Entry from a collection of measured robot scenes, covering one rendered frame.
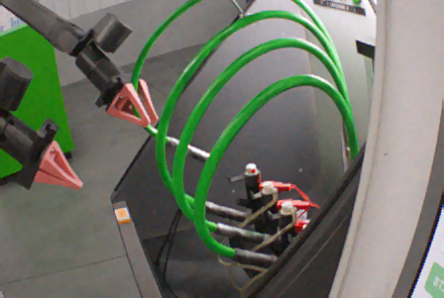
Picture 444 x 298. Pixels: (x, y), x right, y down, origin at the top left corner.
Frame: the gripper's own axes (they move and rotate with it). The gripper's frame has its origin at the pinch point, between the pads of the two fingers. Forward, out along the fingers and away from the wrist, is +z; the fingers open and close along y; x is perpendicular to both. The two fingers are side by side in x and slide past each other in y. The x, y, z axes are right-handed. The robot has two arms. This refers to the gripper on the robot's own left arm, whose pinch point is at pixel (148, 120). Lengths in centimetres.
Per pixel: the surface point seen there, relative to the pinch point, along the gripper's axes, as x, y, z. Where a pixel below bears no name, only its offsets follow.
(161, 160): -3.8, -14.8, 9.1
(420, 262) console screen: -27, -40, 40
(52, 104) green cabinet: 170, 237, -146
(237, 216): -1.6, -6.9, 22.5
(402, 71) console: -38, -33, 25
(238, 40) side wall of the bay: -14.4, 30.6, -3.3
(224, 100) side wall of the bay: -1.7, 30.2, 3.1
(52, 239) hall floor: 179, 134, -47
